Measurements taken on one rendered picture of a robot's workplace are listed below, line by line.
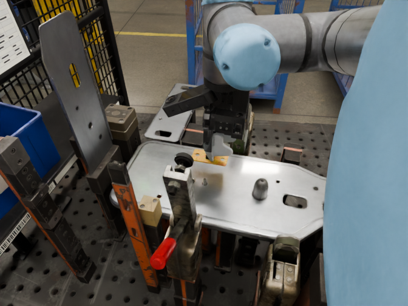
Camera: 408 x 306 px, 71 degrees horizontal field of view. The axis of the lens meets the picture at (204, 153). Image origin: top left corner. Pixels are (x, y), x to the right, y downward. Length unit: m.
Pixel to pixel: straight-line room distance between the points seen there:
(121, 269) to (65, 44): 0.61
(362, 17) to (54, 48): 0.47
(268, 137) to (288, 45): 0.90
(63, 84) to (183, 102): 0.22
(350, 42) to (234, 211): 0.40
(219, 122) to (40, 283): 0.68
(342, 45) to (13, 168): 0.52
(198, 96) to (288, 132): 0.83
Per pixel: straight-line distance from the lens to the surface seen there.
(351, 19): 0.37
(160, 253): 0.41
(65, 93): 0.62
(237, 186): 0.67
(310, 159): 1.22
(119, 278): 0.91
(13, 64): 0.92
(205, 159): 0.67
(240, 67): 0.36
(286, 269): 0.50
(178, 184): 0.40
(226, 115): 0.54
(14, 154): 0.57
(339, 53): 0.37
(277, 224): 0.62
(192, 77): 2.46
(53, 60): 0.59
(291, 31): 0.40
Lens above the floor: 1.51
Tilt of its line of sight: 44 degrees down
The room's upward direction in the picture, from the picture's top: straight up
